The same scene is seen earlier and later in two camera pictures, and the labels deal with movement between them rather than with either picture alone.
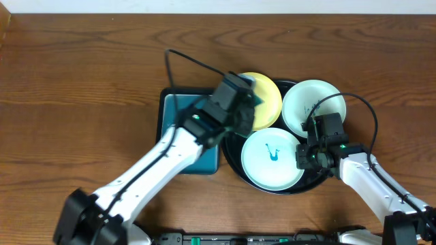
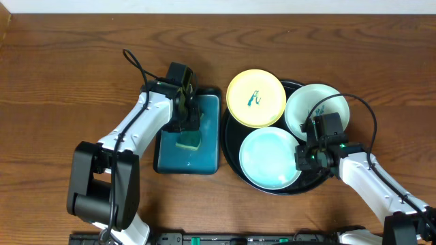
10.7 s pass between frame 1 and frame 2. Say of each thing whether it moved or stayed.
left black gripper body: moved
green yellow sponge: moved
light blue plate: stayed
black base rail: stayed
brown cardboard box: stayed
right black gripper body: stayed
